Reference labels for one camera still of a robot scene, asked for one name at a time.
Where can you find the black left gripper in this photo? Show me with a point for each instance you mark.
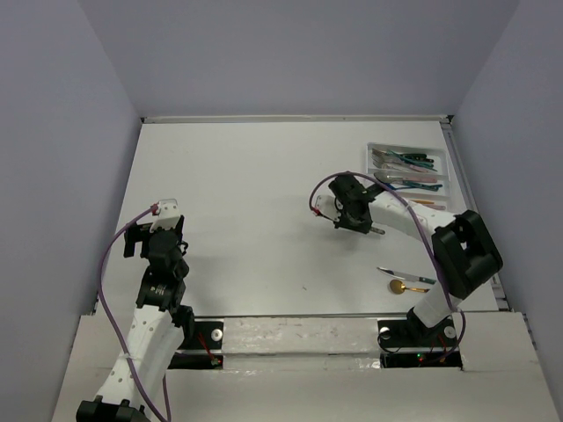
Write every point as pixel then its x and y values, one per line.
pixel 135 233

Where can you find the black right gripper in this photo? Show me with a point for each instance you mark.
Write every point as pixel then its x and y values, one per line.
pixel 364 228

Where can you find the blue spoon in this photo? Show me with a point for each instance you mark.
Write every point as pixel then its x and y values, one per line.
pixel 402 187

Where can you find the silver spoon pink handle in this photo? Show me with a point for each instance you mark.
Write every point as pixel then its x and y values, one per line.
pixel 388 178

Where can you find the knife black speckled handle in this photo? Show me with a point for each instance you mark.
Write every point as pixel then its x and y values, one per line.
pixel 378 231

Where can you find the silver fork slim handle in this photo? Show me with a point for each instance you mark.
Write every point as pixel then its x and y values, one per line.
pixel 391 166

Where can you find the silver spoon teal speckled handle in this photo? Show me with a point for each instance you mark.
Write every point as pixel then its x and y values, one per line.
pixel 423 186

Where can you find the teal fork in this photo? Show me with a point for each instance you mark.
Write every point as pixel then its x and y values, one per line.
pixel 396 155

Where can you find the silver fork black speckled handle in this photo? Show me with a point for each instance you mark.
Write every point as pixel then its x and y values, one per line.
pixel 417 157

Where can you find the small silver knife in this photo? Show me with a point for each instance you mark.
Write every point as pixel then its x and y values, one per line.
pixel 407 276

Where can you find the gold utensil teal handle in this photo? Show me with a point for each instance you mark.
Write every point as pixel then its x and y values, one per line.
pixel 398 287

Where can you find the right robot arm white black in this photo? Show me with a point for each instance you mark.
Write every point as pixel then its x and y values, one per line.
pixel 460 246

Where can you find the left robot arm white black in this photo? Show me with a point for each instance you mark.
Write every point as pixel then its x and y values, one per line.
pixel 160 325

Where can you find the white compartment tray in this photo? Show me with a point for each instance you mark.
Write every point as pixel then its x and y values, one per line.
pixel 442 197

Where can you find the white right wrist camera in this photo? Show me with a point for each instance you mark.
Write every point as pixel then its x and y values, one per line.
pixel 325 206

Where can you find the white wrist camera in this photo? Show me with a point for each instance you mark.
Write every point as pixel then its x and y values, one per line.
pixel 325 206
pixel 166 215

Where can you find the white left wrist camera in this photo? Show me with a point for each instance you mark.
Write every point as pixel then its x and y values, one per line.
pixel 166 215

